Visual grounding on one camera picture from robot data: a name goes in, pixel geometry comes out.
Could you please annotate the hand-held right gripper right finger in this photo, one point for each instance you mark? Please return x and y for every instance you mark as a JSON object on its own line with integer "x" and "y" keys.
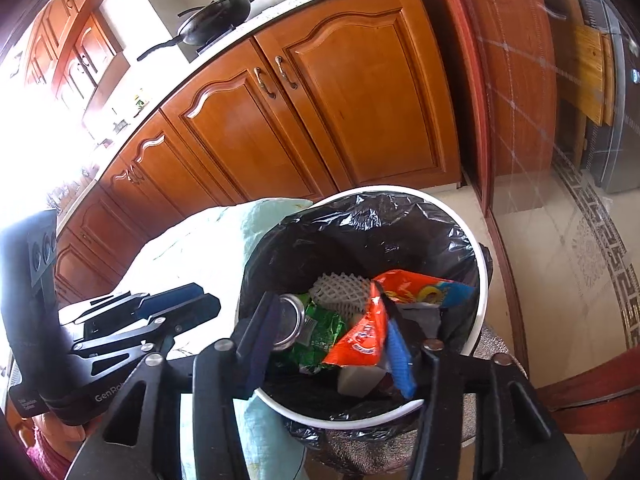
{"x": 401, "y": 360}

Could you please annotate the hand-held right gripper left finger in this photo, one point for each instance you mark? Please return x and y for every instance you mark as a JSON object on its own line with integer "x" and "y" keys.
{"x": 262, "y": 345}

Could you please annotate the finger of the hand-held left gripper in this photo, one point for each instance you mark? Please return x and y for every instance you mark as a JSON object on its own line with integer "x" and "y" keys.
{"x": 195, "y": 307}
{"x": 172, "y": 296}

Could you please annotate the orange snack packet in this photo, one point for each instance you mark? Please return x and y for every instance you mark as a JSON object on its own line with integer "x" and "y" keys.
{"x": 360, "y": 340}

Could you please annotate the white round bin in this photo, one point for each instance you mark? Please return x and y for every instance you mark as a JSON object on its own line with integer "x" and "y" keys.
{"x": 325, "y": 419}

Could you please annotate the white trash bin black liner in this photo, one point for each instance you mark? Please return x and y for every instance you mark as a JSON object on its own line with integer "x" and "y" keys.
{"x": 360, "y": 240}

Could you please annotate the person's left forearm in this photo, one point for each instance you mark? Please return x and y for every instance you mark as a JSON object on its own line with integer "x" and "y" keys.
{"x": 45, "y": 460}

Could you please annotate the person's left hand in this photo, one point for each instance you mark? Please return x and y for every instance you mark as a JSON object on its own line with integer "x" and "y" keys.
{"x": 52, "y": 430}

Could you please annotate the aluminium drink can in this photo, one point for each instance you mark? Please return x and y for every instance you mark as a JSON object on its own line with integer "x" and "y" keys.
{"x": 290, "y": 320}

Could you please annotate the grey paper scrap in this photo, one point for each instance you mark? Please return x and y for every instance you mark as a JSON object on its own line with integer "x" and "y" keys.
{"x": 422, "y": 320}

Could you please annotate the white small box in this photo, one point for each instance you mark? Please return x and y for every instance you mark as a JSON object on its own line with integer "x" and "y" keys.
{"x": 360, "y": 380}

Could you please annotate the green snack packet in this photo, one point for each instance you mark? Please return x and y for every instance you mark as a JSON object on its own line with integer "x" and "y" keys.
{"x": 325, "y": 325}

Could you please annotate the wooden drawer cabinet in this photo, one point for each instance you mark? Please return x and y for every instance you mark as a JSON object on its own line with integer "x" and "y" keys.
{"x": 95, "y": 255}

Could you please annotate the red and blue snack packet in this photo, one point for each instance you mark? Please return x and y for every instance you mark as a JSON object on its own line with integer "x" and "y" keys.
{"x": 430, "y": 292}

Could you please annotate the pale green cloth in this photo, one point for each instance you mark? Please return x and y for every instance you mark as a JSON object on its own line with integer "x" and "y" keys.
{"x": 220, "y": 230}

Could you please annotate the white foam fruit net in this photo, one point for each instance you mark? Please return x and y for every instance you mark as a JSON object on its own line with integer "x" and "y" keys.
{"x": 340, "y": 287}

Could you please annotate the narrow wooden cabinet door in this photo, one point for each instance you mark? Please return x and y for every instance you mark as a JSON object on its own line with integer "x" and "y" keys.
{"x": 170, "y": 170}

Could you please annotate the arched wooden cabinet door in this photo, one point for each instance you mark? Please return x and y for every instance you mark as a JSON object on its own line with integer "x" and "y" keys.
{"x": 240, "y": 135}

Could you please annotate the small green bottle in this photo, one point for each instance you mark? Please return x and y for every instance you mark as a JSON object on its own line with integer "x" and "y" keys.
{"x": 141, "y": 101}

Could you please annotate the curved red wooden chair back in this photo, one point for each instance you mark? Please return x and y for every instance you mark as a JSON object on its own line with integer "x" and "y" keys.
{"x": 600, "y": 395}

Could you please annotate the large wooden cabinet door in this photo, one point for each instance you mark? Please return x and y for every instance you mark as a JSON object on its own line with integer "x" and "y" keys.
{"x": 365, "y": 90}

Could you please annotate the black wok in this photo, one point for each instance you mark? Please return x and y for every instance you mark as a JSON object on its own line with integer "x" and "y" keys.
{"x": 220, "y": 15}

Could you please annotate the grey refrigerator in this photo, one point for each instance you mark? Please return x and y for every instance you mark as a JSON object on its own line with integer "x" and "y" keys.
{"x": 625, "y": 160}

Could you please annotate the folded light wooden table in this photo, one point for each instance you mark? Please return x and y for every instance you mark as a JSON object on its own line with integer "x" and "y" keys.
{"x": 592, "y": 70}

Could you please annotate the wooden wall cabinet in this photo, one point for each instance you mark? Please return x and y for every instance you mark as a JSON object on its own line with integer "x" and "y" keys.
{"x": 95, "y": 45}

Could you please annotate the red wooden sliding door frame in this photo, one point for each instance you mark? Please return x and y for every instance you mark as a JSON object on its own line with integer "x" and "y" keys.
{"x": 475, "y": 110}

